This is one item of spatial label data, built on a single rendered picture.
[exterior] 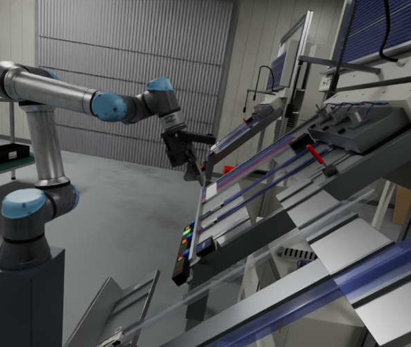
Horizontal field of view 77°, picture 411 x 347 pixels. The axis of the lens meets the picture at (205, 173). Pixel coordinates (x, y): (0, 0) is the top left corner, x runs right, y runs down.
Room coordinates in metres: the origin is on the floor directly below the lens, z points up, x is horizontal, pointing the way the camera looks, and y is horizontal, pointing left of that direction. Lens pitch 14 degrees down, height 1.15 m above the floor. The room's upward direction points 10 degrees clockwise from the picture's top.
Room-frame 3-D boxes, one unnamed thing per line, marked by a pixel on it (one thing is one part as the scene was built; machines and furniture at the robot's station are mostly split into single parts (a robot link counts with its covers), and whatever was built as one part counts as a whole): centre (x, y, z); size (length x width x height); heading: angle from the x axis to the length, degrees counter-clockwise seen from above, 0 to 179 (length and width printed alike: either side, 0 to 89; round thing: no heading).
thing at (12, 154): (2.33, 1.94, 0.41); 0.57 x 0.17 x 0.11; 0
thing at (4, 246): (0.77, 0.57, 0.60); 0.15 x 0.15 x 0.10
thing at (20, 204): (0.78, 0.57, 0.72); 0.13 x 0.12 x 0.14; 170
